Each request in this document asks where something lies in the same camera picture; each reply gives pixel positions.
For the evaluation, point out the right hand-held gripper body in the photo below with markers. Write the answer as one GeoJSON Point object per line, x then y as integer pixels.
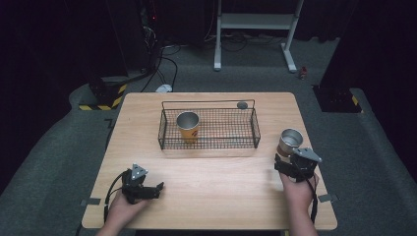
{"type": "Point", "coordinates": [303, 165]}

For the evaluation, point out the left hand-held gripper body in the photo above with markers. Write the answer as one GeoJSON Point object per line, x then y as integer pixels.
{"type": "Point", "coordinates": [132, 187]}

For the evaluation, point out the plain metal cup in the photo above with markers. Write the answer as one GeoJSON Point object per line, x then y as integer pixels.
{"type": "Point", "coordinates": [288, 141]}

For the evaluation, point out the yellow paper cup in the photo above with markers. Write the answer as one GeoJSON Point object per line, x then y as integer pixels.
{"type": "Point", "coordinates": [188, 128]}

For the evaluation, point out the person's left hand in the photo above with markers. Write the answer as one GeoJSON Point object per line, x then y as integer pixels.
{"type": "Point", "coordinates": [126, 211]}

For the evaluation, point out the person's right hand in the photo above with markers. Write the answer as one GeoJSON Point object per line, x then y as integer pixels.
{"type": "Point", "coordinates": [296, 193]}

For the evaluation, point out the grey tape strip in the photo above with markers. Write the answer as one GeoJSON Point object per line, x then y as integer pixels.
{"type": "Point", "coordinates": [327, 197]}
{"type": "Point", "coordinates": [90, 201]}

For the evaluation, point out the grey round disc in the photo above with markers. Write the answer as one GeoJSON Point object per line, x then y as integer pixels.
{"type": "Point", "coordinates": [242, 105]}

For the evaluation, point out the black yellow striped base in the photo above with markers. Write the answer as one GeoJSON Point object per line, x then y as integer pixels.
{"type": "Point", "coordinates": [105, 93]}
{"type": "Point", "coordinates": [341, 100]}

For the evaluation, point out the white power adapter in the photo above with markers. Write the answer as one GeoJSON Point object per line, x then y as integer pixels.
{"type": "Point", "coordinates": [164, 88]}

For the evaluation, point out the white metal stand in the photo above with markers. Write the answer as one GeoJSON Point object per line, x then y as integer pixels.
{"type": "Point", "coordinates": [255, 21]}

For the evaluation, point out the dark computer tower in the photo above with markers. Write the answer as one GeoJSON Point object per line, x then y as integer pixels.
{"type": "Point", "coordinates": [141, 32]}

